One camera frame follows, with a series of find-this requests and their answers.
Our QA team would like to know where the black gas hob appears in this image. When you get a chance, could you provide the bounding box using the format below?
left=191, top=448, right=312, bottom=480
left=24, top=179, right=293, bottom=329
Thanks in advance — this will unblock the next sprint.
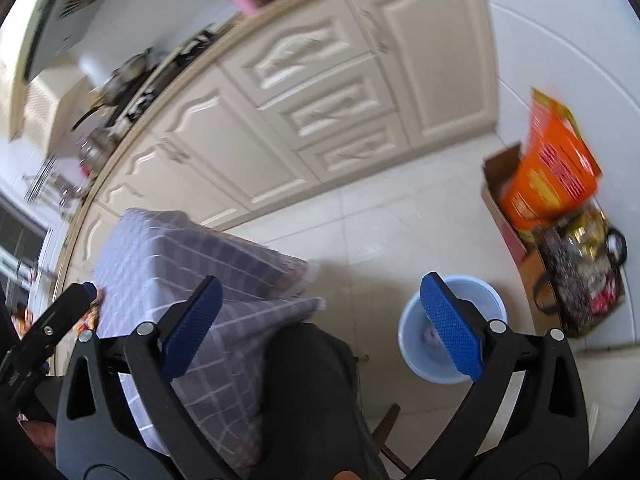
left=107, top=30, right=216, bottom=126

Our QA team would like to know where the red foil packet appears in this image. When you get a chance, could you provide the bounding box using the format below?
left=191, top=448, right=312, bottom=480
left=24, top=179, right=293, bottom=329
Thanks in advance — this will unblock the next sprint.
left=590, top=280, right=622, bottom=312

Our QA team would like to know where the colourful snack wrapper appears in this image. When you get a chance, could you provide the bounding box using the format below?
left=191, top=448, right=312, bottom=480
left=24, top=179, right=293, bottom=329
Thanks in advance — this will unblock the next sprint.
left=77, top=290, right=107, bottom=333

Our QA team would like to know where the dark window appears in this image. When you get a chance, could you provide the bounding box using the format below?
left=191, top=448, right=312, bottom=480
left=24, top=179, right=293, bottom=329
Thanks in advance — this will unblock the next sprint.
left=0, top=195, right=51, bottom=286

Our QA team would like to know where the person's dark trouser leg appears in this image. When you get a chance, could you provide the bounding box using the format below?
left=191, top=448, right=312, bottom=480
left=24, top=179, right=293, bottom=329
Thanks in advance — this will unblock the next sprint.
left=260, top=322, right=391, bottom=480

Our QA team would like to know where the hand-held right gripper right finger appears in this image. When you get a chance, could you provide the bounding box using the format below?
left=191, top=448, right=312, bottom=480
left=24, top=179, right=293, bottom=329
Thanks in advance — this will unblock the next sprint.
left=412, top=272, right=591, bottom=480

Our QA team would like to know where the orange rice bag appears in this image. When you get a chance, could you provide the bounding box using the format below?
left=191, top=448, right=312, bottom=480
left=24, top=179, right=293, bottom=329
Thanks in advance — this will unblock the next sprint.
left=500, top=87, right=603, bottom=231

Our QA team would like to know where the pot with glass lid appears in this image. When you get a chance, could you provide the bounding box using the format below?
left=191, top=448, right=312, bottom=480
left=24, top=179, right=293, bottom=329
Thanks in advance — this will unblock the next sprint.
left=75, top=127, right=113, bottom=176

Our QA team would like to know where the steel frying pan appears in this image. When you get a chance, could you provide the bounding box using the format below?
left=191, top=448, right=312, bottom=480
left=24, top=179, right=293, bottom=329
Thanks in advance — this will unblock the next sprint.
left=72, top=47, right=156, bottom=131

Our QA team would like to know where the brown cardboard box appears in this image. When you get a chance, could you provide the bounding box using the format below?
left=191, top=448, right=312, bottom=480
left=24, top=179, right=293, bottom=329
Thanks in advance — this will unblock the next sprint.
left=481, top=142, right=556, bottom=321

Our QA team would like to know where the grey plaid tablecloth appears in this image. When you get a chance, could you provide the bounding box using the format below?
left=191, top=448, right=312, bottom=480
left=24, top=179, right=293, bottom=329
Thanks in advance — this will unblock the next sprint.
left=92, top=207, right=326, bottom=476

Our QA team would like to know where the steel range hood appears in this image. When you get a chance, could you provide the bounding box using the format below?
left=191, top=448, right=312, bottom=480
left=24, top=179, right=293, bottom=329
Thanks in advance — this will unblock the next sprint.
left=22, top=0, right=136, bottom=81

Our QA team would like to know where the wooden stool leg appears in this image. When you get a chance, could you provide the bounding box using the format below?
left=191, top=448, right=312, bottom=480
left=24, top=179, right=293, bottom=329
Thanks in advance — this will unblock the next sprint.
left=372, top=402, right=416, bottom=476

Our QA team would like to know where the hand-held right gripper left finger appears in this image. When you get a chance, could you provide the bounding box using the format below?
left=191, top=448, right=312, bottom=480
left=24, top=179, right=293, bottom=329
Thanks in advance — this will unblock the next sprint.
left=55, top=276, right=236, bottom=480

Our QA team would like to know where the beige louvred wall cabinet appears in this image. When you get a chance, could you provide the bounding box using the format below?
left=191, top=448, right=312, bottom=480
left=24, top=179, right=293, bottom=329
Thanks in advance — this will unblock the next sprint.
left=22, top=67, right=96, bottom=156

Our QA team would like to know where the cream kitchen base cabinet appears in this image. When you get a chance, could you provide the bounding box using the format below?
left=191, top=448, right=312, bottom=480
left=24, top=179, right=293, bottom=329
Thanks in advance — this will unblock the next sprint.
left=55, top=0, right=501, bottom=283

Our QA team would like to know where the dark patterned tote bag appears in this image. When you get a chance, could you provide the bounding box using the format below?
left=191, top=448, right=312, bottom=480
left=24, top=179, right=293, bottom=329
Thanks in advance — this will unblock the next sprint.
left=532, top=225, right=628, bottom=338

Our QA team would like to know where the cream cabinet drawer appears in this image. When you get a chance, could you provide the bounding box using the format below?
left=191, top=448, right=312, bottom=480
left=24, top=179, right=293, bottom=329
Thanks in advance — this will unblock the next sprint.
left=257, top=55, right=398, bottom=151
left=295, top=112, right=413, bottom=186
left=220, top=15, right=373, bottom=108

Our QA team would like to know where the metal utensil rack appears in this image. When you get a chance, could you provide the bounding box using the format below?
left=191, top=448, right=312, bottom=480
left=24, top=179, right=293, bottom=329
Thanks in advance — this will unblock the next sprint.
left=22, top=155, right=86, bottom=211

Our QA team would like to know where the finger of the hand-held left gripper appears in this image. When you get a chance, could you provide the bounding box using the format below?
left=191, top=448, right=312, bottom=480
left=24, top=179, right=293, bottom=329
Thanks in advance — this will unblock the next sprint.
left=17, top=282, right=98, bottom=361

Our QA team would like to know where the light blue plastic bin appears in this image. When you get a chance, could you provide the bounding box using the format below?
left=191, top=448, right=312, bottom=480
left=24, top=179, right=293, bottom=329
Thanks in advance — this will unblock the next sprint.
left=397, top=274, right=508, bottom=386

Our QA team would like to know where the cream cabinet door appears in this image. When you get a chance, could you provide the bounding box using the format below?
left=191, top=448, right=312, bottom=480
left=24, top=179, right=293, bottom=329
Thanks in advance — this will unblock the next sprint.
left=342, top=0, right=501, bottom=151
left=150, top=65, right=308, bottom=211
left=95, top=132, right=251, bottom=226

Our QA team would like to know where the gold foil packet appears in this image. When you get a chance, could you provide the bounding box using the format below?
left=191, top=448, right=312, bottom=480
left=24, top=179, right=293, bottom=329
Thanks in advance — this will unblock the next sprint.
left=562, top=207, right=611, bottom=261

